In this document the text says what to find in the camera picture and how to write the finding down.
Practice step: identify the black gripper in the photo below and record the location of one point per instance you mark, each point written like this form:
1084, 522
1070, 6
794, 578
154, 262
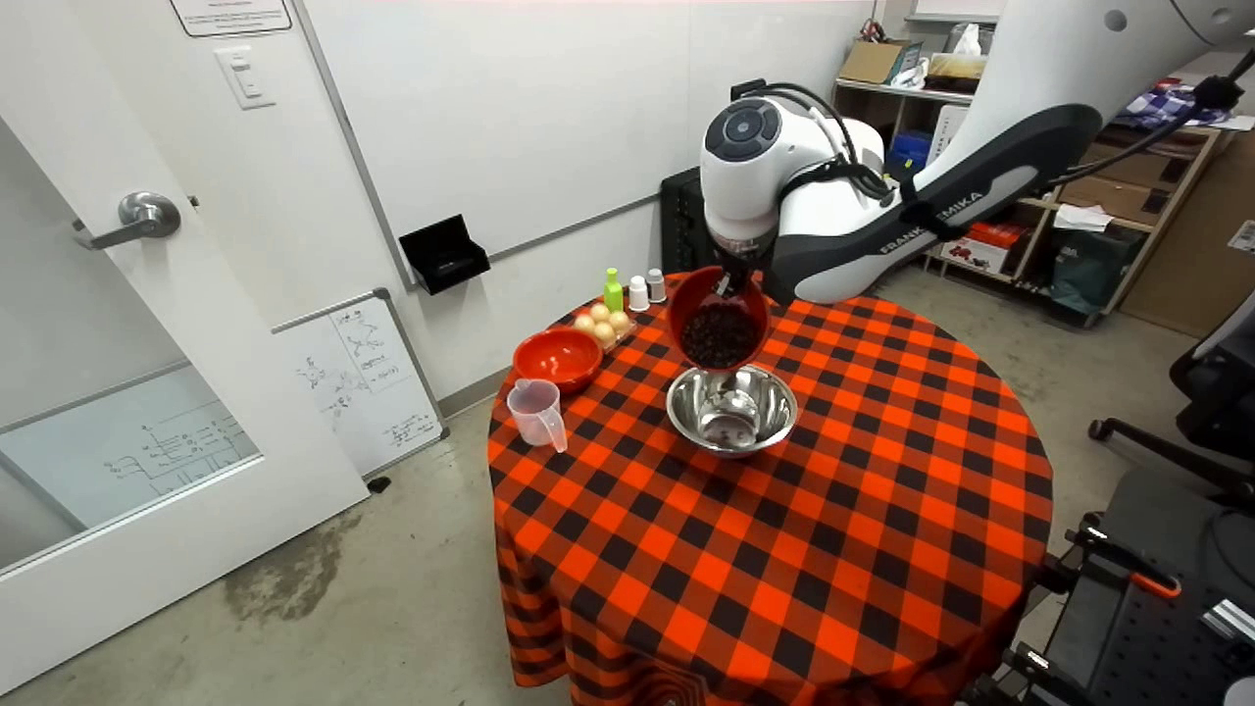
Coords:
750, 265

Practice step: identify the dark coffee beans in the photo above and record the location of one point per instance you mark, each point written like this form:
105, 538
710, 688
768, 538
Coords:
724, 339

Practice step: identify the orange bowl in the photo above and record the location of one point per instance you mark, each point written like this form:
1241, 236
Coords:
690, 305
556, 357

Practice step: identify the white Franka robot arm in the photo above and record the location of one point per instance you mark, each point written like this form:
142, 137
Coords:
1022, 121

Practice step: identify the silver metal dish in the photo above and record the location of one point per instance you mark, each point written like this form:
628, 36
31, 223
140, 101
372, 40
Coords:
750, 427

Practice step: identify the white shaker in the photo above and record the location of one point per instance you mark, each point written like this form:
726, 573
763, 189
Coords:
637, 297
658, 287

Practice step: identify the black suitcase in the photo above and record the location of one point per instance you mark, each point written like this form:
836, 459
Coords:
680, 223

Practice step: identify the small green bottle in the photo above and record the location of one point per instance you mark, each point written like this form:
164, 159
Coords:
614, 293

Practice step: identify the carton of eggs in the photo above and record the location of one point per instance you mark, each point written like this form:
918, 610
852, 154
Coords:
606, 323

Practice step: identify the clear plastic measuring cup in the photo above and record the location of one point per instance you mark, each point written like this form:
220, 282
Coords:
534, 419

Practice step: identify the small cardboard box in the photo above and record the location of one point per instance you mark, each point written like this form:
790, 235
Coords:
871, 66

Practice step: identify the orange black plaid tablecloth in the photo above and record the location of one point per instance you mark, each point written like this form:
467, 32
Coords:
772, 564

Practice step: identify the teal storage bin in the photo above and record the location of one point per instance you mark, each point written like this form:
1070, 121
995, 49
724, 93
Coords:
1080, 274

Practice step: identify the small leaning whiteboard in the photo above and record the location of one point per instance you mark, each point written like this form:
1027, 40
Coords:
360, 388

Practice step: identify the large brown cardboard panel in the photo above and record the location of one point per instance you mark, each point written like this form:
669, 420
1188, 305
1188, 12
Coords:
1198, 248

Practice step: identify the black office chair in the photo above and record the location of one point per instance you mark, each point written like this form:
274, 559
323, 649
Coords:
1219, 380

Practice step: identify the white door sign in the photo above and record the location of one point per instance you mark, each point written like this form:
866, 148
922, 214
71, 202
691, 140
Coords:
229, 19

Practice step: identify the white door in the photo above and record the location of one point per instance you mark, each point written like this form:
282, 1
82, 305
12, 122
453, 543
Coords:
130, 395

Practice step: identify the large wall whiteboard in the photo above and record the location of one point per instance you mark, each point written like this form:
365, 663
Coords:
551, 105

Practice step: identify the black wall holder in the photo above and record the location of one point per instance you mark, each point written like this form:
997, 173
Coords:
446, 257

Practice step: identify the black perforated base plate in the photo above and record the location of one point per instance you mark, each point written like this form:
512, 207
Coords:
1151, 640

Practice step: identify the white light switch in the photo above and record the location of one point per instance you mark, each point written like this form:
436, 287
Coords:
246, 79

